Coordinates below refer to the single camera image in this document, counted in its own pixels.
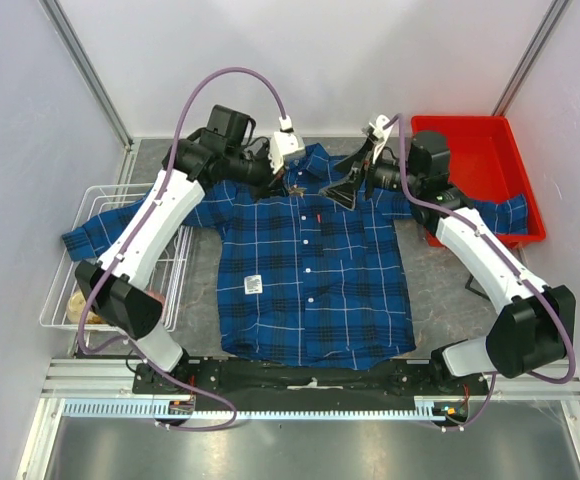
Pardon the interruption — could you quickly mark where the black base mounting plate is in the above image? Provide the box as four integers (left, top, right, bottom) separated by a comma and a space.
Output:
132, 355, 489, 412

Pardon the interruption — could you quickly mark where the black brooch box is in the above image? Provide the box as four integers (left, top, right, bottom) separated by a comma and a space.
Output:
464, 275, 489, 301

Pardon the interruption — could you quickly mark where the red plastic bin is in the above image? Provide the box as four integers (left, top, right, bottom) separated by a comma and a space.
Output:
411, 115, 546, 249

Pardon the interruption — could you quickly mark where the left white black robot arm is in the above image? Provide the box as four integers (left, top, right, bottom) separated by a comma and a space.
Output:
75, 105, 303, 393

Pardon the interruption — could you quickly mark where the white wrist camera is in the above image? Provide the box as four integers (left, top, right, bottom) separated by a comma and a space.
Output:
268, 115, 305, 174
365, 114, 395, 164

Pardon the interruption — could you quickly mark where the pink patterned ceramic bowl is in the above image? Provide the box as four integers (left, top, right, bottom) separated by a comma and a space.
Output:
148, 291, 166, 306

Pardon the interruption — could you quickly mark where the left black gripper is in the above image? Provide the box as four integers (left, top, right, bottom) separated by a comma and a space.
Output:
225, 142, 289, 204

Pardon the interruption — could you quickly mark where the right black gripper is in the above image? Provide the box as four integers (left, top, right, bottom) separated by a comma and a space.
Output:
319, 138, 422, 211

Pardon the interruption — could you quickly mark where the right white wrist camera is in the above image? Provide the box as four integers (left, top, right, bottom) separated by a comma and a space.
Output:
365, 114, 395, 164

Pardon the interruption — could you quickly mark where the aluminium slotted rail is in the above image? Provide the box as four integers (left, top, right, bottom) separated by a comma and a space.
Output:
63, 398, 446, 422

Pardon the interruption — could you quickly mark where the blue plaid shirt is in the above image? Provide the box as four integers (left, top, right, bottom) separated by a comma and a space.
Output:
60, 142, 531, 370

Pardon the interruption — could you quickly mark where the beige ceramic bowl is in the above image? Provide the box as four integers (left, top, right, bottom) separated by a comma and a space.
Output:
66, 290, 99, 324

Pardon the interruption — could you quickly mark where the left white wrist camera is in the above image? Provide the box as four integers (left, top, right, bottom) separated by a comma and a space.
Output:
268, 115, 305, 174

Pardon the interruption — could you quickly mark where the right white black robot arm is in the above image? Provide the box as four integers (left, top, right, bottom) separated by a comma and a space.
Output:
319, 129, 576, 394

